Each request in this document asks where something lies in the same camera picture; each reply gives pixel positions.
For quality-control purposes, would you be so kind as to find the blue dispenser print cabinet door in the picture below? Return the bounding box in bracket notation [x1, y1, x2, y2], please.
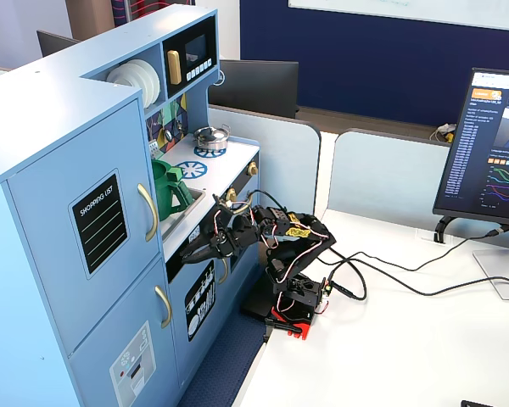
[67, 255, 182, 407]

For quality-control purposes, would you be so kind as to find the green toy pitcher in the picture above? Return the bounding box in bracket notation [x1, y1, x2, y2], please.
[151, 158, 193, 222]

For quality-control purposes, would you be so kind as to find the black looping power cable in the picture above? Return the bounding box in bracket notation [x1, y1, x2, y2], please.
[328, 254, 509, 302]

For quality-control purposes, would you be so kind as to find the white toy plate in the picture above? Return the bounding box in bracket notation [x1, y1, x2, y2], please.
[118, 59, 154, 103]
[131, 58, 160, 107]
[106, 63, 142, 89]

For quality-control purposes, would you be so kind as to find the silver monitor stand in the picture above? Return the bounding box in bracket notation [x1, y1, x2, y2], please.
[473, 228, 509, 302]

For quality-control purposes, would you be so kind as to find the grey desk divider panel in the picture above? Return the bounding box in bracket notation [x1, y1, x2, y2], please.
[207, 103, 322, 232]
[328, 129, 453, 229]

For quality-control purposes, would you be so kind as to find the silver toy sink basin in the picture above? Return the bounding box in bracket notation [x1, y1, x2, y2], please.
[160, 188, 207, 243]

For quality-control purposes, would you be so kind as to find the black cable to monitor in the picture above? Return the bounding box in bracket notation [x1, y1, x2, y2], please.
[322, 228, 502, 276]

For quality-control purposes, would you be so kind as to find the gold curved cabinet door handle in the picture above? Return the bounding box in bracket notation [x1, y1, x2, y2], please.
[154, 285, 173, 330]
[137, 182, 159, 243]

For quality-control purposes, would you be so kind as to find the blue shopping list cabinet door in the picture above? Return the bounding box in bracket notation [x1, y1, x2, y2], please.
[6, 98, 165, 357]

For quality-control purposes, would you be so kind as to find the dark switched-off monitor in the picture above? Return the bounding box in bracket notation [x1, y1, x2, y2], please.
[207, 59, 300, 120]
[36, 30, 82, 59]

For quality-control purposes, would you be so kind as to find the red table clamp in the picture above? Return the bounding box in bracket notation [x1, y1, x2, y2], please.
[265, 307, 313, 342]

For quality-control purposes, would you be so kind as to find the small wrist camera board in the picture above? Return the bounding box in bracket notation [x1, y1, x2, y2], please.
[213, 193, 235, 213]

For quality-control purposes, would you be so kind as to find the blue toy kitchen unit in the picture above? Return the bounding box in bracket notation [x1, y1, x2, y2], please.
[0, 3, 262, 407]

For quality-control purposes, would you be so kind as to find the white whiteboard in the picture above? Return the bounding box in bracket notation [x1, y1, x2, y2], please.
[288, 0, 509, 33]

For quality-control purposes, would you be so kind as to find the black toy microwave door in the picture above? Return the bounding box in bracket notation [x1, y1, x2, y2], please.
[163, 16, 216, 97]

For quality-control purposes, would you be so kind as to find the blue dishwasher print door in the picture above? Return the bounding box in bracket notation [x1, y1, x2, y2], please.
[167, 256, 231, 385]

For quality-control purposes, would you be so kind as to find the gold microwave door handle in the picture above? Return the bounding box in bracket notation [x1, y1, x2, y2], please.
[166, 49, 182, 86]

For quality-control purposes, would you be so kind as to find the black flat base plate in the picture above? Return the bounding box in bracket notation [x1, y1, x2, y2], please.
[239, 275, 277, 320]

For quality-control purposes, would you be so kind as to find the silver toy pot with lid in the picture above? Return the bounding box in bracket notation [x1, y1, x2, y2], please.
[193, 124, 232, 152]

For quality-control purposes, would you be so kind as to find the toy oven door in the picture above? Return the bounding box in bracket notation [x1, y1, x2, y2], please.
[227, 198, 260, 275]

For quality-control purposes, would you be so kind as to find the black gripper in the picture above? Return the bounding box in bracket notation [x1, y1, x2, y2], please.
[179, 214, 263, 267]

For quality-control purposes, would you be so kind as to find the navy blue wall panel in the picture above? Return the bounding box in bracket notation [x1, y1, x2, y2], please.
[239, 0, 509, 128]

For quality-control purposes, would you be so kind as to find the white yellow cable bundle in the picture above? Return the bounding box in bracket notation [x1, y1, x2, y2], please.
[429, 122, 458, 144]

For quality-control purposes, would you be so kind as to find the gold oven door handle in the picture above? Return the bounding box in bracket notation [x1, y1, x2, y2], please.
[232, 192, 254, 215]

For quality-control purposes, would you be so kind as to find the lit computer monitor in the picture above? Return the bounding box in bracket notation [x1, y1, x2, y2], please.
[432, 67, 509, 226]

